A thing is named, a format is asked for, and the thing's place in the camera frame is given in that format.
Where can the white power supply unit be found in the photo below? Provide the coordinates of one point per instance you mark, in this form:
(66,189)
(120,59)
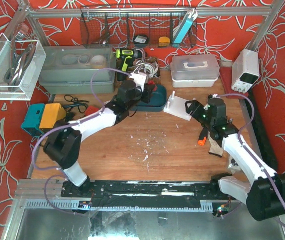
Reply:
(245,71)

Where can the clear acrylic box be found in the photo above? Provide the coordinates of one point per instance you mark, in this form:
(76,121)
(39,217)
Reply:
(21,63)

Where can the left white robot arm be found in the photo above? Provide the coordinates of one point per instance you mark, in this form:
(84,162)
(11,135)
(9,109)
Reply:
(63,145)

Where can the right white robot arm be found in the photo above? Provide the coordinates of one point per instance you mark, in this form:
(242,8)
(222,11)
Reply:
(264,192)

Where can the teal plastic tray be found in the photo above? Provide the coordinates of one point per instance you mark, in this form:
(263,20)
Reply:
(157,102)

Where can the white plastic storage box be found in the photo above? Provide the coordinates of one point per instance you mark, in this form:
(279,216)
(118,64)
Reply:
(194,71)

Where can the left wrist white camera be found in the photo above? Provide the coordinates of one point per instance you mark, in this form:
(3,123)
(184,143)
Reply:
(140,79)

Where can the grey plastic toolbox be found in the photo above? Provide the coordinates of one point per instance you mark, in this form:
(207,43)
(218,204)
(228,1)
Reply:
(78,70)

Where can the blue white flat box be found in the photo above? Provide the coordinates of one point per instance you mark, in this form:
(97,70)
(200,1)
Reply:
(183,28)

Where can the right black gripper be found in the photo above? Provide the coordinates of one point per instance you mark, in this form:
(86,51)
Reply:
(195,110)

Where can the black cable duct strip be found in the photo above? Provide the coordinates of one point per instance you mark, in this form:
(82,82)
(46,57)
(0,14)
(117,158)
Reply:
(264,144)

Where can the orange black screwdriver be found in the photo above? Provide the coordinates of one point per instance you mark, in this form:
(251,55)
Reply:
(203,136)

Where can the yellow tape measure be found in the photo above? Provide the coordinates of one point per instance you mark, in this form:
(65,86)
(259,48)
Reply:
(164,42)

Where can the wicker basket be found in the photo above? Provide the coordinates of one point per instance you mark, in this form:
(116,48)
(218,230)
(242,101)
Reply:
(149,66)

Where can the black wire basket shelf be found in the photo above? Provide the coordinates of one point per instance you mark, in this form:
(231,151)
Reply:
(118,24)

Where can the large red spring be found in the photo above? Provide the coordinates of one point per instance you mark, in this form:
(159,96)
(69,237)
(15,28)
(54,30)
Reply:
(152,86)

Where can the black round tin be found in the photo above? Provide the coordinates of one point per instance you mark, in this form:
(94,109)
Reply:
(141,40)

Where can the yellow green cordless drill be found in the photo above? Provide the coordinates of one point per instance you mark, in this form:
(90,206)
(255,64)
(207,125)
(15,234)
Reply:
(125,60)

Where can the yellow soldering station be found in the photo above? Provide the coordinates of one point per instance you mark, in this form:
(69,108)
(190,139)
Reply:
(53,112)

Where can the teal box device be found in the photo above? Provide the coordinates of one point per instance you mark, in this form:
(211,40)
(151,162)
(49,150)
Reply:
(33,120)

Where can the white peg board fixture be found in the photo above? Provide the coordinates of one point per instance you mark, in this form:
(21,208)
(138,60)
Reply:
(175,106)

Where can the red small block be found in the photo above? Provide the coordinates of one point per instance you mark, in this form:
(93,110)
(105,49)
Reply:
(91,110)

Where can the red book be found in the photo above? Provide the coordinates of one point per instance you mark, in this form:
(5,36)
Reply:
(226,78)

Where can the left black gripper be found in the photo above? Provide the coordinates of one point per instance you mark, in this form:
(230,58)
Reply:
(147,92)

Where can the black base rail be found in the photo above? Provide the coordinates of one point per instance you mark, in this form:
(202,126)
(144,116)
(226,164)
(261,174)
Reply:
(145,194)

